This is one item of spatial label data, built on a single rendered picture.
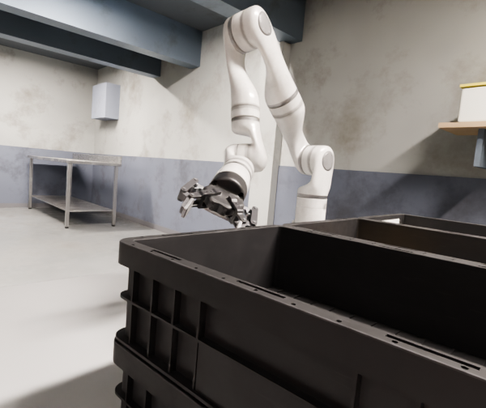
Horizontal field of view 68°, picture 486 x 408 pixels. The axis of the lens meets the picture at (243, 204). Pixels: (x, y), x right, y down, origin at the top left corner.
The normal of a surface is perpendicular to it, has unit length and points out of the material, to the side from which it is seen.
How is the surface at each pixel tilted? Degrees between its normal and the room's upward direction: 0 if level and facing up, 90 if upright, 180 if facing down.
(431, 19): 90
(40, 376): 0
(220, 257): 90
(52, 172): 90
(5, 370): 0
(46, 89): 90
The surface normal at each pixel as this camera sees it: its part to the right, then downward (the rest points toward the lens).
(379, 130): -0.73, 0.00
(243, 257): 0.74, 0.12
